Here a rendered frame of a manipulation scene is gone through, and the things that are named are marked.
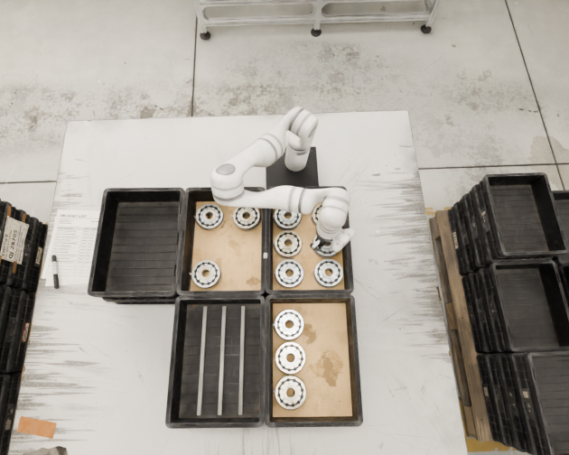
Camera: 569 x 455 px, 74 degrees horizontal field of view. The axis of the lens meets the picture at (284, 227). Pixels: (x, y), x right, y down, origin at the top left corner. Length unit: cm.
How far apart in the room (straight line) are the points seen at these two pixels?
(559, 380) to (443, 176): 130
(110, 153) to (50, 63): 163
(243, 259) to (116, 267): 47
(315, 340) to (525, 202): 131
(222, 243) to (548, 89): 265
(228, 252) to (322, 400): 61
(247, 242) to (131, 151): 74
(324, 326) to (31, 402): 110
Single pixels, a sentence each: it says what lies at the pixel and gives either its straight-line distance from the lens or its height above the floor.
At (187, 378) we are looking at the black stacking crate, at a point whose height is 83.
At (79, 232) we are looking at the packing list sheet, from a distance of 180.
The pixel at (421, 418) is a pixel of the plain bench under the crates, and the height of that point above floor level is 70.
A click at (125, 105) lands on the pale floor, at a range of 298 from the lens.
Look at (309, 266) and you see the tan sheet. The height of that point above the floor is 83.
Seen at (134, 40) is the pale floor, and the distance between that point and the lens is 335.
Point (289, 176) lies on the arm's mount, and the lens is 160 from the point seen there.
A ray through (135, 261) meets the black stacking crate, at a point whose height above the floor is 83.
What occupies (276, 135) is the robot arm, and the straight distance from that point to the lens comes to 123.
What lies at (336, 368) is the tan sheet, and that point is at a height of 83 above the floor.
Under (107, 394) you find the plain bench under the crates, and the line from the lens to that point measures 164.
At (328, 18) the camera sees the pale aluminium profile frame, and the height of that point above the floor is 14.
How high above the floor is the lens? 221
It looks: 71 degrees down
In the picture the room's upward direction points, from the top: straight up
